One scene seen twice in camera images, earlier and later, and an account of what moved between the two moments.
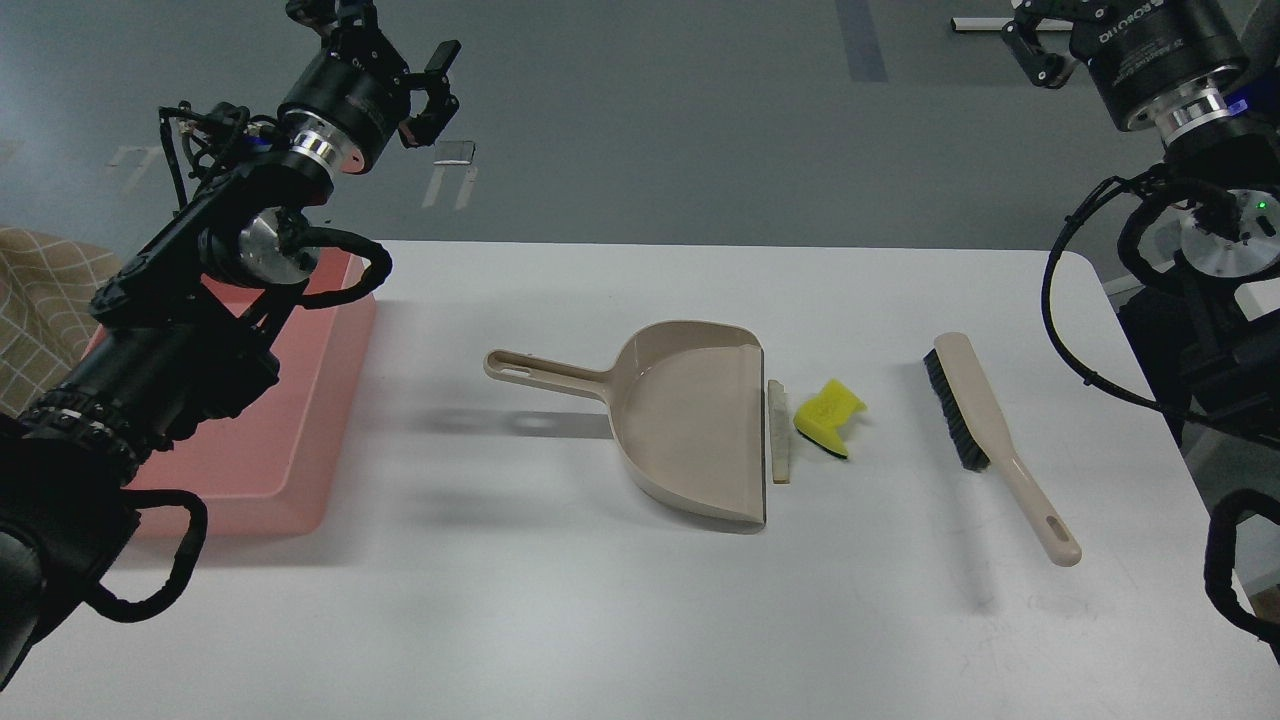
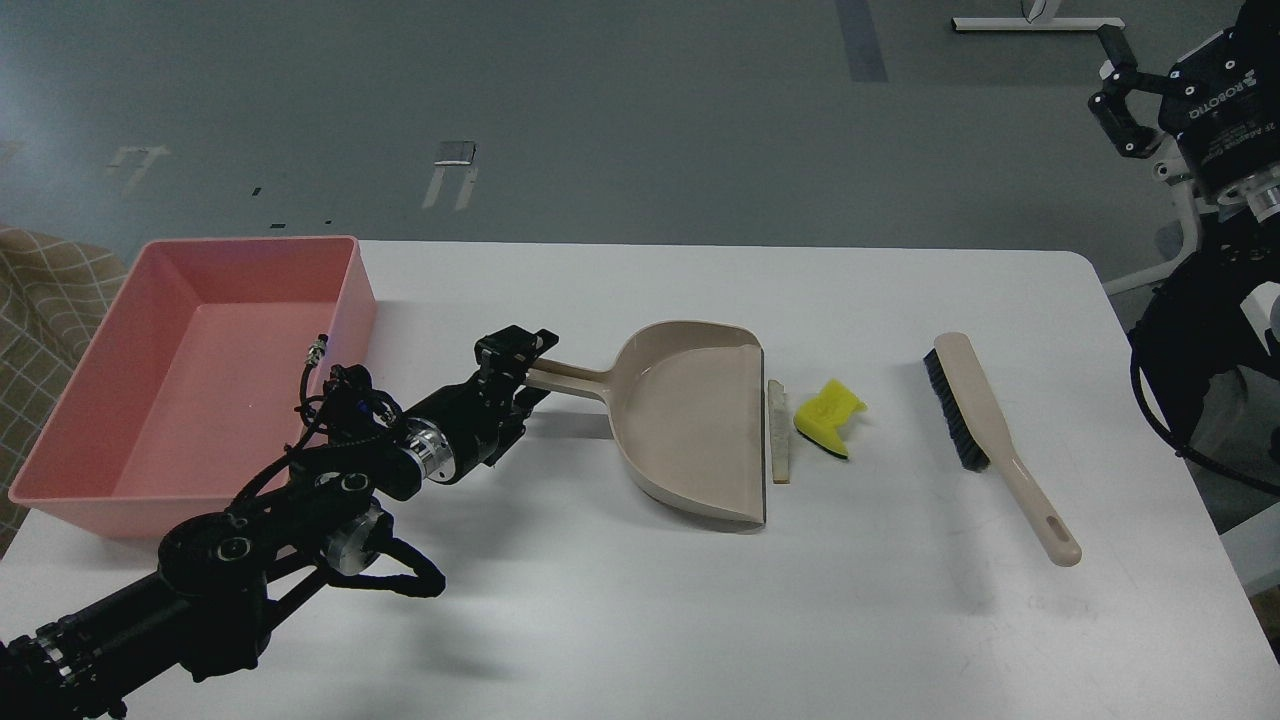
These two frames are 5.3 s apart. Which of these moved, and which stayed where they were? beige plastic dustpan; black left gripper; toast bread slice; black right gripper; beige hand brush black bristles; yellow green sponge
Moved: black left gripper; black right gripper
Stayed: beige hand brush black bristles; beige plastic dustpan; yellow green sponge; toast bread slice
